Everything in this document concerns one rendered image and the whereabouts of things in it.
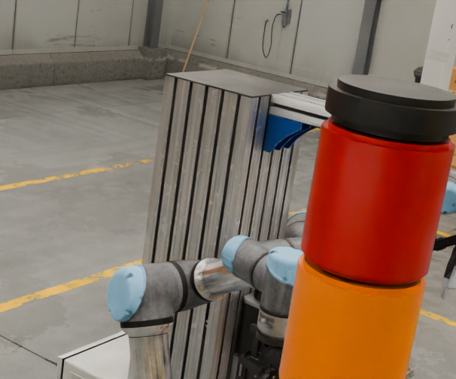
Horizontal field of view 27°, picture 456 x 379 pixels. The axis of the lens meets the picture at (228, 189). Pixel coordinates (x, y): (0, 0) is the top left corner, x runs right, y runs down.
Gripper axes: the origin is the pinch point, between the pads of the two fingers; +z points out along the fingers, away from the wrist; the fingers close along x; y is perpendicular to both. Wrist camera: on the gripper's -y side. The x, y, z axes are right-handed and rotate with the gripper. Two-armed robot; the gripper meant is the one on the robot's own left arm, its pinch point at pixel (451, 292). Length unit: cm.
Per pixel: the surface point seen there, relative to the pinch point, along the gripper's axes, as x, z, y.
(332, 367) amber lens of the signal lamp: -205, -72, 64
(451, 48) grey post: 244, -39, -109
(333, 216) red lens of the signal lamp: -205, -77, 63
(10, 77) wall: 573, 136, -793
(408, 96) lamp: -204, -82, 65
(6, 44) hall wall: 575, 99, -807
